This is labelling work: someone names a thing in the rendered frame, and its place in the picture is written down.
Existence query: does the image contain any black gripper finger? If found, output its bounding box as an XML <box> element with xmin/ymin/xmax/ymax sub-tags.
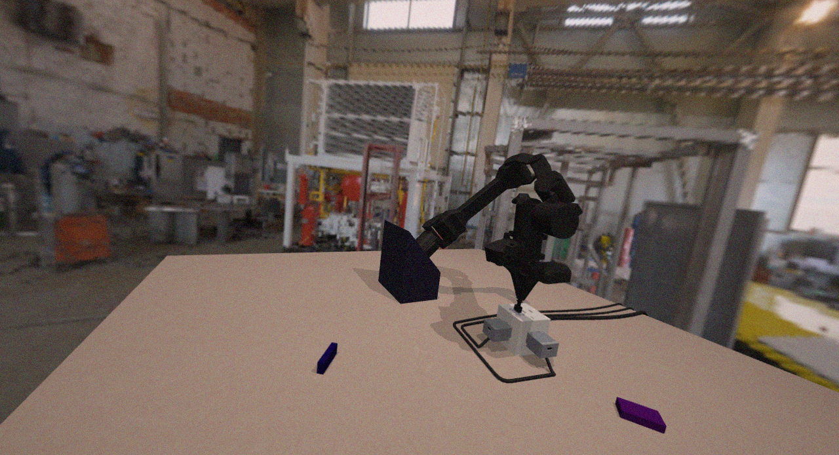
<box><xmin>515</xmin><ymin>270</ymin><xmax>538</xmax><ymax>301</ymax></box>
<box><xmin>503</xmin><ymin>264</ymin><xmax>524</xmax><ymax>299</ymax></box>

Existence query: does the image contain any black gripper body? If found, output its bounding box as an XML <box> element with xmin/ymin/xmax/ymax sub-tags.
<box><xmin>507</xmin><ymin>227</ymin><xmax>572</xmax><ymax>284</ymax></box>

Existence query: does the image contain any purple flat block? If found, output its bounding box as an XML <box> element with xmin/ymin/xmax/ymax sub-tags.
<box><xmin>615</xmin><ymin>397</ymin><xmax>666</xmax><ymax>434</ymax></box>

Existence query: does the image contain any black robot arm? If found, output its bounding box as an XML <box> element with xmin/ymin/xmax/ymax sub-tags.
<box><xmin>416</xmin><ymin>153</ymin><xmax>583</xmax><ymax>266</ymax></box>

